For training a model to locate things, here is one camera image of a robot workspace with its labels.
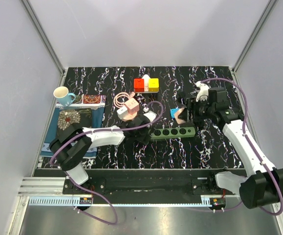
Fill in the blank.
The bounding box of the yellow cube socket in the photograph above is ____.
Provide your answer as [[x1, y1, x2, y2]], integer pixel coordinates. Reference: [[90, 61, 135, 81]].
[[148, 78, 159, 93]]

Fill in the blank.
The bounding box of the round pink power strip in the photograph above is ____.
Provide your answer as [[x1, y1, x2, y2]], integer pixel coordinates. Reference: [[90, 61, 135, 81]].
[[122, 113, 137, 121]]

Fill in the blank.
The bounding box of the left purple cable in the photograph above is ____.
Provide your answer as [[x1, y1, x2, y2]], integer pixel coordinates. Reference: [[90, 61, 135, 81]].
[[49, 100, 164, 225]]

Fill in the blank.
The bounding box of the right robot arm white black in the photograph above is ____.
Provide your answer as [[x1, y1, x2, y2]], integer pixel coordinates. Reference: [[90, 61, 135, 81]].
[[178, 83, 283, 209]]

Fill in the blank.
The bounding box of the pink cube socket front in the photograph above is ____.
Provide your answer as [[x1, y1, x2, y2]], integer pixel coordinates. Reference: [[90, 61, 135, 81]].
[[124, 98, 139, 115]]

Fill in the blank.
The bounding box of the pink cube socket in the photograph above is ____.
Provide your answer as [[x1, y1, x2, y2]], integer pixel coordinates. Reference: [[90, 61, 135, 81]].
[[175, 108, 187, 125], [124, 98, 139, 115]]

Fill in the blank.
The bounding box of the blue plug adapter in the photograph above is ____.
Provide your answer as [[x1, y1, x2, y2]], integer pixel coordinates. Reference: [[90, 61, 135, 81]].
[[170, 108, 179, 119]]

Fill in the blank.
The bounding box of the black coiled cable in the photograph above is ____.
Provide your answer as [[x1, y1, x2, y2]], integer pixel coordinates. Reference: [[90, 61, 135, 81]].
[[176, 90, 190, 106]]

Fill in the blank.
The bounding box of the patterned blue cloth mat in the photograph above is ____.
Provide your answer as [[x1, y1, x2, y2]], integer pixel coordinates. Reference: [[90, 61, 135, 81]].
[[41, 94, 106, 158]]

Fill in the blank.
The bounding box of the red cube socket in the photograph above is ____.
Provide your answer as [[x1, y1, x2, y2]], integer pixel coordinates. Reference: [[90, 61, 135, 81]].
[[133, 78, 145, 93]]

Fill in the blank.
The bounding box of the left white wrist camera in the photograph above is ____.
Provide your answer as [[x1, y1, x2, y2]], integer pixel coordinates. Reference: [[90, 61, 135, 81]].
[[143, 107, 157, 122]]

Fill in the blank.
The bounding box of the black floral square plate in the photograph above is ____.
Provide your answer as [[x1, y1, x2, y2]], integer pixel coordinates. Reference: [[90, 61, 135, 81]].
[[56, 108, 93, 137]]

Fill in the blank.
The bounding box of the green power strip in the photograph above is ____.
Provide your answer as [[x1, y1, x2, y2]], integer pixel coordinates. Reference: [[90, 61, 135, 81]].
[[151, 127, 196, 141]]

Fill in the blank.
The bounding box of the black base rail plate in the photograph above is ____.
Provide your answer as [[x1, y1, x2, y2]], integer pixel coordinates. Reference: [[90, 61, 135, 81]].
[[62, 168, 237, 204]]

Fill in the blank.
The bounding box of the purple cable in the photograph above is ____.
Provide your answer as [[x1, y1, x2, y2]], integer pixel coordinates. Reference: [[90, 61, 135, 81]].
[[201, 78, 283, 216], [49, 100, 164, 225]]

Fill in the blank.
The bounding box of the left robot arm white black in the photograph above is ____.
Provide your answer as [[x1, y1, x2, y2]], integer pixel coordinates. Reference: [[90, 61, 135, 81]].
[[49, 112, 156, 194]]

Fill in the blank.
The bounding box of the blue ceramic mug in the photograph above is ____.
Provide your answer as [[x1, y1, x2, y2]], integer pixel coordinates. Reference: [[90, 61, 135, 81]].
[[53, 86, 76, 107]]

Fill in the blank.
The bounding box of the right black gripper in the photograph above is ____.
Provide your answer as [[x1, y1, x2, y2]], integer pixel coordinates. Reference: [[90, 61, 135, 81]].
[[178, 97, 215, 122]]

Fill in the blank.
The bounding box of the white triangular power strip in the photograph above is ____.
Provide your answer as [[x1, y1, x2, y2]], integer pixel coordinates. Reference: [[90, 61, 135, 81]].
[[142, 74, 150, 93]]

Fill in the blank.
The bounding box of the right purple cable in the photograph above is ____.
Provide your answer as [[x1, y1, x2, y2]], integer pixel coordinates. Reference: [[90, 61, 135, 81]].
[[201, 78, 283, 216]]

